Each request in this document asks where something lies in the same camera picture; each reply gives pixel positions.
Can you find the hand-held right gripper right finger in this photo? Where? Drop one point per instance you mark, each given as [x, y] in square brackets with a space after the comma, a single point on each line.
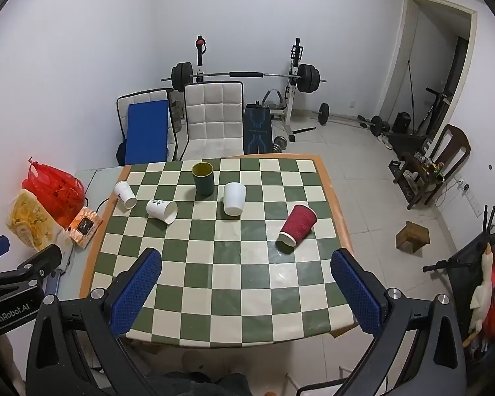
[357, 293]

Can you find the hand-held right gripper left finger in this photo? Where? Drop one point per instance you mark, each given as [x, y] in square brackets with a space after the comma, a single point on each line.
[136, 293]

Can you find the white printed paper cup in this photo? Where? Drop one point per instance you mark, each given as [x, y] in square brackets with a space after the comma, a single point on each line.
[161, 209]

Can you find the red ribbed paper cup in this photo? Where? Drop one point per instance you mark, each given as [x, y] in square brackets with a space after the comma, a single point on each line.
[298, 223]

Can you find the small white paper cup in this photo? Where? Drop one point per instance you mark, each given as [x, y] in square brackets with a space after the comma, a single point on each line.
[124, 193]

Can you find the dark green cup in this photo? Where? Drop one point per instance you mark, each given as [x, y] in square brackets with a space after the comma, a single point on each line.
[203, 181]

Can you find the plain white paper cup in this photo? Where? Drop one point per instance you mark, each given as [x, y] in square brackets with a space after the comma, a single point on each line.
[234, 198]

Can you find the yellow snack bag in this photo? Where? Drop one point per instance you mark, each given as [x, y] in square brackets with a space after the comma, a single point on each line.
[31, 220]

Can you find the orange printed box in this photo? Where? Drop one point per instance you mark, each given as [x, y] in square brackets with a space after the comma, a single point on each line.
[84, 227]

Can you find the red plastic bag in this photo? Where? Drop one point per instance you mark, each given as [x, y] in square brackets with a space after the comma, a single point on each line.
[55, 192]

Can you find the small wooden stool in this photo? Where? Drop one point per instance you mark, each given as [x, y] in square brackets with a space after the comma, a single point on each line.
[412, 237]

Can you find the green checkered table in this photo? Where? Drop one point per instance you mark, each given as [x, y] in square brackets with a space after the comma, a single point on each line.
[334, 198]

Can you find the green white checkered table mat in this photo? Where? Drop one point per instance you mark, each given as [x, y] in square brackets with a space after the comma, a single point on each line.
[231, 264]

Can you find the grey side table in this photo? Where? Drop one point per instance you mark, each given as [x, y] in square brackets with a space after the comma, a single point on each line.
[99, 177]

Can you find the black metal stand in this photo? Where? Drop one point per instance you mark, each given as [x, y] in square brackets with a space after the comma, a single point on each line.
[462, 264]

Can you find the white goose plush toy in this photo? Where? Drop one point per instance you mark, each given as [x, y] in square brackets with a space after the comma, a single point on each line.
[482, 284]

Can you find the white shoes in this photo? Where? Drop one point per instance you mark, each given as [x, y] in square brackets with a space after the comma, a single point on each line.
[385, 141]

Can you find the blue folded mat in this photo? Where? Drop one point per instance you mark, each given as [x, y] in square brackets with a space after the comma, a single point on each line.
[146, 132]

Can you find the grey dumbbell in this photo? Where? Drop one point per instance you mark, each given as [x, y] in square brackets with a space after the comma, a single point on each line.
[279, 143]

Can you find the short black bar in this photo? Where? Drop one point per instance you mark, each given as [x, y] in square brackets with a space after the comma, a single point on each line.
[304, 130]

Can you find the dark wooden chair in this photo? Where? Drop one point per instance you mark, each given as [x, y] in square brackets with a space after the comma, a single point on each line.
[449, 148]

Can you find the black cylindrical speaker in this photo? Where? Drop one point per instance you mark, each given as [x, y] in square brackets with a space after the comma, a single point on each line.
[404, 121]

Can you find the black framed white chair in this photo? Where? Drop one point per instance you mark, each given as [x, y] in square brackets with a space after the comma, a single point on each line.
[121, 105]

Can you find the small barbell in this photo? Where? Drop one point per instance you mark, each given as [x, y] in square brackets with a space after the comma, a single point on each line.
[324, 113]

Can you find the white padded chair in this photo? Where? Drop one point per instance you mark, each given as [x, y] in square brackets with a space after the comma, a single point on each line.
[212, 119]

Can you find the black kick scooter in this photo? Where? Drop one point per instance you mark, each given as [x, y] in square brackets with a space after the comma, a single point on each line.
[435, 105]

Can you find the white barbell rack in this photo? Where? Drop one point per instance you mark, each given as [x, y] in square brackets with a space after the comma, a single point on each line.
[291, 99]

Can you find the long barbell with black plates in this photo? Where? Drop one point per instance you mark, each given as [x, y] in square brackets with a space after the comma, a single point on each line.
[247, 75]

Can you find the white wall power strip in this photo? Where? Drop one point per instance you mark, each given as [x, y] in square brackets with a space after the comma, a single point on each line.
[475, 204]

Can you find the white door frame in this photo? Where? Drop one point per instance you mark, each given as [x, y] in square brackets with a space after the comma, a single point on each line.
[472, 41]

